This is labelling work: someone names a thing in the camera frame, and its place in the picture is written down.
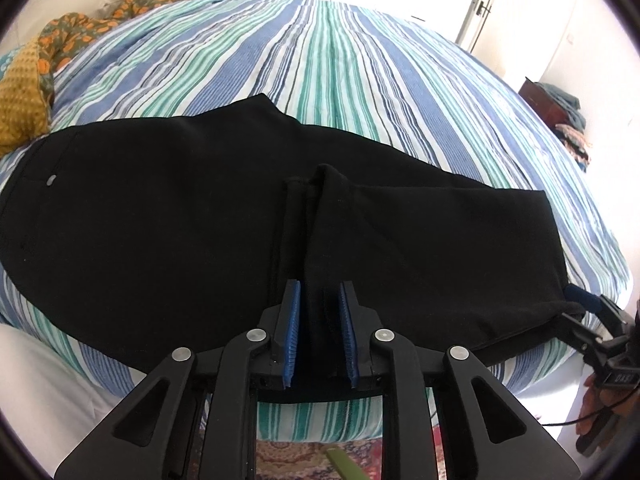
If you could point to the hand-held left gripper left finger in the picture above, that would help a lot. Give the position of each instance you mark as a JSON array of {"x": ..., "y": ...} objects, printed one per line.
[{"x": 290, "y": 340}]

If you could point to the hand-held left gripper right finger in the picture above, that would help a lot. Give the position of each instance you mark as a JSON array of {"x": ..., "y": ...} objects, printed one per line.
[{"x": 347, "y": 340}]

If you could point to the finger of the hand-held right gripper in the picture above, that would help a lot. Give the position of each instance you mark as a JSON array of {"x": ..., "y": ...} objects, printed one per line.
[
  {"x": 592, "y": 345},
  {"x": 607, "y": 312}
]

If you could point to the black pants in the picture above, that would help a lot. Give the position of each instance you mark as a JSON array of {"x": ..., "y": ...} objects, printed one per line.
[{"x": 150, "y": 235}]

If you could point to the person's right hand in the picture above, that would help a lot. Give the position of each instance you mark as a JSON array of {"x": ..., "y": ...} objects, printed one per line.
[{"x": 592, "y": 417}]

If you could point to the red patterned rug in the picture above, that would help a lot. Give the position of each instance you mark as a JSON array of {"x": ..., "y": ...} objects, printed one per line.
[{"x": 295, "y": 457}]

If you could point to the pile of mixed clothes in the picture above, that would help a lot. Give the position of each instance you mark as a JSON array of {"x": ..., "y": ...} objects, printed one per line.
[{"x": 575, "y": 145}]

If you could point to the grey blue clothes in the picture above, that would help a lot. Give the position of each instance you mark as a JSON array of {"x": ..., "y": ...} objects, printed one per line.
[{"x": 570, "y": 110}]

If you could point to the dark wooden dresser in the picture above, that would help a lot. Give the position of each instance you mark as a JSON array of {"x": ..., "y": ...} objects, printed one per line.
[{"x": 537, "y": 97}]

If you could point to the striped bed cover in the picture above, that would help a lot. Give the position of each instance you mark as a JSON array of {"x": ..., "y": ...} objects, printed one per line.
[{"x": 325, "y": 60}]

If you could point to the white door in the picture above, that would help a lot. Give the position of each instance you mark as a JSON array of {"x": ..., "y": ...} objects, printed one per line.
[{"x": 480, "y": 25}]

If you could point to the mustard yellow pillow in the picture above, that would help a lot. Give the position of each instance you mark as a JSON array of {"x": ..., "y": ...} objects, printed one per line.
[{"x": 22, "y": 105}]

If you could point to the orange floral quilt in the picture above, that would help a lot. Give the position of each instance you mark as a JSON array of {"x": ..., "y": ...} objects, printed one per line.
[{"x": 125, "y": 5}]

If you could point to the teal patterned pillow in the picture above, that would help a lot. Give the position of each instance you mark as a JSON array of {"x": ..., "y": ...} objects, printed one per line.
[{"x": 6, "y": 62}]

